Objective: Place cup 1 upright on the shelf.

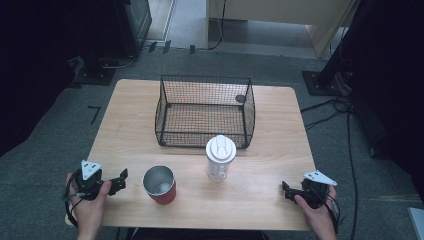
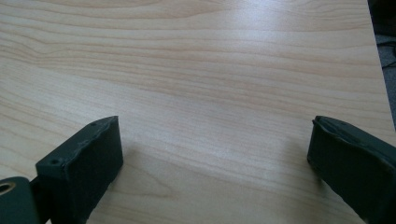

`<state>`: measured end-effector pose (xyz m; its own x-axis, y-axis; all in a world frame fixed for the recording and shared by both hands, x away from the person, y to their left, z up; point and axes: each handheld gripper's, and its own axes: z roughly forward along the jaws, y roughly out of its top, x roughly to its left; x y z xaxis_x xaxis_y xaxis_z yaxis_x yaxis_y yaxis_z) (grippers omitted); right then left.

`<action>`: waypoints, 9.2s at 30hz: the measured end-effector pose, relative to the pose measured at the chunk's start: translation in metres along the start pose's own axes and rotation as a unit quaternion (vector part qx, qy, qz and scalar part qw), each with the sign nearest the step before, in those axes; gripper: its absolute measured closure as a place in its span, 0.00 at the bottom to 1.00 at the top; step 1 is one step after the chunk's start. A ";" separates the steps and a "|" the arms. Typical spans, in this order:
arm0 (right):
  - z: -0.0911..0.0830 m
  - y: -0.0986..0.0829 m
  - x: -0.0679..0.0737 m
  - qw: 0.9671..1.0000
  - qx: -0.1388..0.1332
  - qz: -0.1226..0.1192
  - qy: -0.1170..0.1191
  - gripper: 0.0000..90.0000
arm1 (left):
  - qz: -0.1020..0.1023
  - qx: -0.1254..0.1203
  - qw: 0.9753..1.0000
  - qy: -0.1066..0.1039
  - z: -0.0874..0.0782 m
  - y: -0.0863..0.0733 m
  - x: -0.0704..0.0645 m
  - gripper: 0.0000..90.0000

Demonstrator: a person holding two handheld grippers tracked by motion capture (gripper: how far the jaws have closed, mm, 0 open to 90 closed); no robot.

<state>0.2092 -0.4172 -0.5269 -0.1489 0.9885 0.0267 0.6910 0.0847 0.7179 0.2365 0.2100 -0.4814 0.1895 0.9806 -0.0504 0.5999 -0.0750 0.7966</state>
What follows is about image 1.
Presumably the white flat object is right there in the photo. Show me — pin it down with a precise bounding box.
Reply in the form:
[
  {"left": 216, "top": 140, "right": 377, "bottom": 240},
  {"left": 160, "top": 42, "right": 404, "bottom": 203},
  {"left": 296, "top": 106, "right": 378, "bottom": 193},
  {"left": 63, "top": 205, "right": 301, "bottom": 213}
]
[{"left": 407, "top": 206, "right": 424, "bottom": 240}]

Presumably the black hanging cable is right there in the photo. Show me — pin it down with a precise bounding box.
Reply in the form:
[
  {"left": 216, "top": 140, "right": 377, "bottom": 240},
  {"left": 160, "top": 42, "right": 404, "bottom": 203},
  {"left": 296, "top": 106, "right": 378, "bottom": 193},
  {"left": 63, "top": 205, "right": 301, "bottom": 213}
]
[{"left": 196, "top": 0, "right": 228, "bottom": 52}]

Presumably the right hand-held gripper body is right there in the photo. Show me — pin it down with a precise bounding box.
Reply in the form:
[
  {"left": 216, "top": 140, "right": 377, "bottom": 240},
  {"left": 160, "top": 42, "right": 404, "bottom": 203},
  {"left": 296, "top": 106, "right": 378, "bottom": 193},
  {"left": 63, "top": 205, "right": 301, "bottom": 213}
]
[{"left": 293, "top": 170, "right": 338, "bottom": 210}]

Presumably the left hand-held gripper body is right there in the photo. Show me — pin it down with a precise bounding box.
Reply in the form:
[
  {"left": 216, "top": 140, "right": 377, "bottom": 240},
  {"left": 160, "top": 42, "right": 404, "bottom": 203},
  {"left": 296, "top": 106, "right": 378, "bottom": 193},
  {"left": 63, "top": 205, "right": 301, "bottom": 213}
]
[{"left": 73, "top": 159, "right": 118, "bottom": 201}]

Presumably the person's left hand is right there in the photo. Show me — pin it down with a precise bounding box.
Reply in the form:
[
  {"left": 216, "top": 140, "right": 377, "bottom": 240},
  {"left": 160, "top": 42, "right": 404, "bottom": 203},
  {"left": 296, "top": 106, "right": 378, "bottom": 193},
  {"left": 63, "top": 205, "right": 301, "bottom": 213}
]
[{"left": 65, "top": 172, "right": 113, "bottom": 231}]

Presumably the long black floor cable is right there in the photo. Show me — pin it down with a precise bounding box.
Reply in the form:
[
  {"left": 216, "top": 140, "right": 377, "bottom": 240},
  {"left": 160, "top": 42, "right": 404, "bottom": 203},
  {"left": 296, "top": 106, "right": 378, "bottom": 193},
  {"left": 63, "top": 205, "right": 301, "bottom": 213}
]
[{"left": 345, "top": 109, "right": 360, "bottom": 240}]

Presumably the looped black floor cable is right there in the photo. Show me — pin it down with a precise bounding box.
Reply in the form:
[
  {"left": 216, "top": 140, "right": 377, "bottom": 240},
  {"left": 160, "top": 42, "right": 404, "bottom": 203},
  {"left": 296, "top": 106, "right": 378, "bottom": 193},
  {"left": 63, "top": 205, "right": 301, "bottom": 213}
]
[{"left": 299, "top": 95, "right": 353, "bottom": 132}]

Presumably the left hand-held gripper cable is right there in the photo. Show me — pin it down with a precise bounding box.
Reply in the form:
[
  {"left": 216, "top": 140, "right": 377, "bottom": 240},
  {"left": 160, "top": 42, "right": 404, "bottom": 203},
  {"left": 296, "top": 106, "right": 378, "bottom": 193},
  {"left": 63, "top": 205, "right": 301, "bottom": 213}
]
[{"left": 63, "top": 173, "right": 84, "bottom": 229}]

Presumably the dark curtain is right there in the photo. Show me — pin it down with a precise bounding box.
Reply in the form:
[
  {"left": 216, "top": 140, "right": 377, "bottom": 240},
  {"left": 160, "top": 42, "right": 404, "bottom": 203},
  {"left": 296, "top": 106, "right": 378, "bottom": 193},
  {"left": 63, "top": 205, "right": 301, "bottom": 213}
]
[
  {"left": 333, "top": 0, "right": 424, "bottom": 203},
  {"left": 0, "top": 0, "right": 129, "bottom": 158}
]

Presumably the person's right hand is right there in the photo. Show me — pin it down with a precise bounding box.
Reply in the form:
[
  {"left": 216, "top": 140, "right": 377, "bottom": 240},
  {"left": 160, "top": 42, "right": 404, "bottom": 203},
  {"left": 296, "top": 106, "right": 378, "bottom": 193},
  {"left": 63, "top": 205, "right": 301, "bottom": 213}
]
[{"left": 294, "top": 185, "right": 338, "bottom": 231}]

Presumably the person's dark lap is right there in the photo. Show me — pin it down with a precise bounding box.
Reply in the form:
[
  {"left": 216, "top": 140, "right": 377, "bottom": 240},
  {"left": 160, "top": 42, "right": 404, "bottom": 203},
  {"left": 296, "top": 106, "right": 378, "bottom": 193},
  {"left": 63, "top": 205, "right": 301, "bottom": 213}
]
[{"left": 126, "top": 227, "right": 270, "bottom": 240}]

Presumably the clear bottle with white lid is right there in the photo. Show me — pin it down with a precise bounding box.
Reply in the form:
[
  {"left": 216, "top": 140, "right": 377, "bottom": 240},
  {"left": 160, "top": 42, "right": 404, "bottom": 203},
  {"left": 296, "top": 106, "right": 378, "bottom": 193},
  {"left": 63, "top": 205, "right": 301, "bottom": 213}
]
[{"left": 205, "top": 134, "right": 237, "bottom": 182}]

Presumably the hand-held gripper cable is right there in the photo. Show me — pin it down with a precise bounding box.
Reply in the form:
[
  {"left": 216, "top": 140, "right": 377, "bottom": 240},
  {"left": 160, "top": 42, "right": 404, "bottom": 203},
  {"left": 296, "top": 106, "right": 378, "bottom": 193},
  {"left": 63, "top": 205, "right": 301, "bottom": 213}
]
[
  {"left": 63, "top": 173, "right": 84, "bottom": 229},
  {"left": 324, "top": 193, "right": 342, "bottom": 234}
]

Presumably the black wire mesh basket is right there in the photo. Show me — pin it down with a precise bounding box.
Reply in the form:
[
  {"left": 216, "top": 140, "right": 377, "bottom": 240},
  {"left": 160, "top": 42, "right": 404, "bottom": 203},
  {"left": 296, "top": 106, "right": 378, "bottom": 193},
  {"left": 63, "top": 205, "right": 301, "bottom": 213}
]
[{"left": 154, "top": 74, "right": 256, "bottom": 149}]

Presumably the red steel cup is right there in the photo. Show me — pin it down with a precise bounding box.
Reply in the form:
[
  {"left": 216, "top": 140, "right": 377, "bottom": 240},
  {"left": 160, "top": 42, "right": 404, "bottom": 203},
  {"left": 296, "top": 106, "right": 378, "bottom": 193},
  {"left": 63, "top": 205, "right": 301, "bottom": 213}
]
[{"left": 142, "top": 165, "right": 177, "bottom": 205}]

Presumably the beige cabinet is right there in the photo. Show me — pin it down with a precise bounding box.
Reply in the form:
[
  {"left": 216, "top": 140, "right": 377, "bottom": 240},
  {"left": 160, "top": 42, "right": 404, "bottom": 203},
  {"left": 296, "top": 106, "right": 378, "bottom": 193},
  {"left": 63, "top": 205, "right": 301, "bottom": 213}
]
[{"left": 205, "top": 0, "right": 360, "bottom": 58}]

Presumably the thin black floor cable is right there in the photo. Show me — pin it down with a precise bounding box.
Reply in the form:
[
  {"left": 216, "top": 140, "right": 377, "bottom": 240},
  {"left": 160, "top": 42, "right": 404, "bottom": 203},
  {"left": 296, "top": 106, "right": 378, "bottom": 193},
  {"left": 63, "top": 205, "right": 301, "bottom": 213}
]
[{"left": 100, "top": 49, "right": 140, "bottom": 70}]

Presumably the black stand base plate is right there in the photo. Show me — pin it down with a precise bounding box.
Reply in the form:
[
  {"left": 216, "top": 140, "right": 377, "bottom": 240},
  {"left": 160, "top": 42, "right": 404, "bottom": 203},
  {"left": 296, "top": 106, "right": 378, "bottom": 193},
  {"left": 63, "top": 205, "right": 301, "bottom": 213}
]
[
  {"left": 73, "top": 58, "right": 116, "bottom": 86},
  {"left": 302, "top": 70, "right": 352, "bottom": 98}
]

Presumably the black cabinet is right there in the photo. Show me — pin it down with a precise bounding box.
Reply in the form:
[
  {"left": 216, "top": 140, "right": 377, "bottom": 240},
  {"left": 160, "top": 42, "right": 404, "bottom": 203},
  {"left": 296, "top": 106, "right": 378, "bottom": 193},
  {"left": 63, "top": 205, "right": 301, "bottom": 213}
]
[{"left": 113, "top": 0, "right": 153, "bottom": 58}]

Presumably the right hand-held gripper cable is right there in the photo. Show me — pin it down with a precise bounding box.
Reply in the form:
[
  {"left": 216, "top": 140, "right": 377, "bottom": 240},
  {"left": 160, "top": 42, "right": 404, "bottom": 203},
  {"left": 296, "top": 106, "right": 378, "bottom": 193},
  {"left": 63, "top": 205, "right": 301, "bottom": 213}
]
[{"left": 324, "top": 193, "right": 342, "bottom": 234}]

